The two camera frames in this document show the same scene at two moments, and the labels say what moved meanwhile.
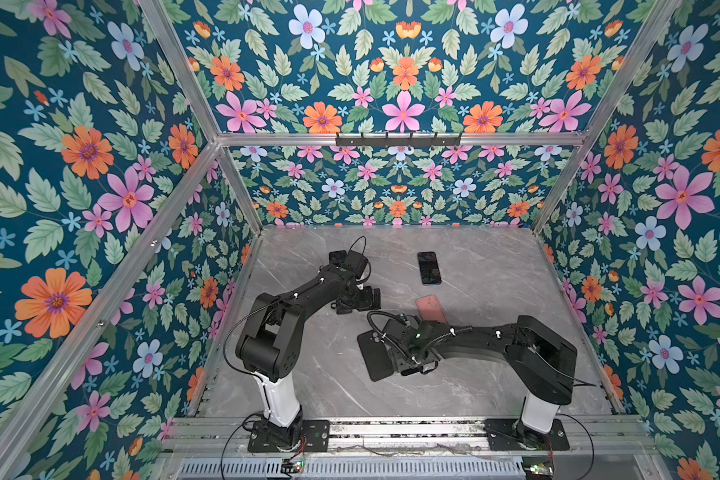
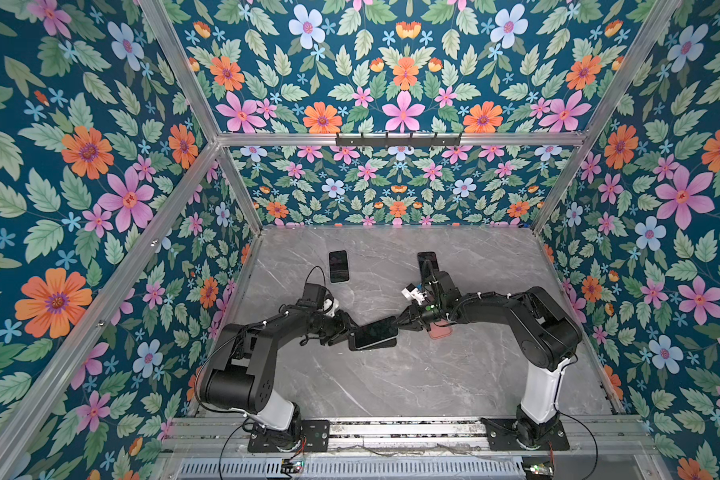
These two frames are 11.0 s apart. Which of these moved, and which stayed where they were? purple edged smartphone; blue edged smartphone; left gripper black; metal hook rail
Moved: left gripper black
Stayed: blue edged smartphone; metal hook rail; purple edged smartphone
